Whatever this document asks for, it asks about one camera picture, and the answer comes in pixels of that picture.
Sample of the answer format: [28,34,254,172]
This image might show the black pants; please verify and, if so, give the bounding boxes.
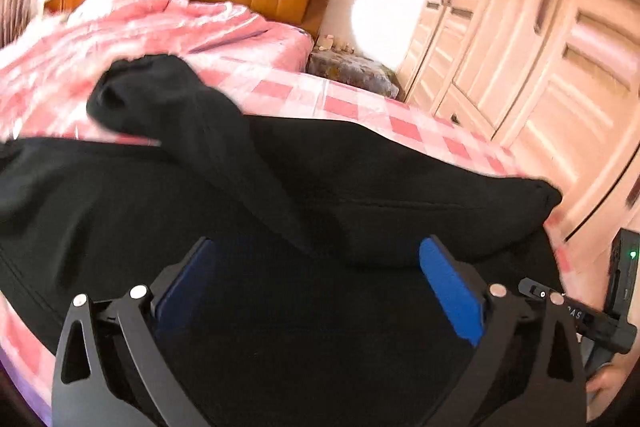
[1,55,562,426]

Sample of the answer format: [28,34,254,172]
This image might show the person's right hand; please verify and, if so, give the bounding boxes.
[586,353,639,423]

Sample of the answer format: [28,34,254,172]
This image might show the pink crumpled quilt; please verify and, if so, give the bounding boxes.
[1,0,312,143]

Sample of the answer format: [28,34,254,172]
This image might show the cream wooden wardrobe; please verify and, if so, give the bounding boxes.
[397,0,639,247]

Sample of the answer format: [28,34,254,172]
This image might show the floral covered nightstand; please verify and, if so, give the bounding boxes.
[306,35,400,100]

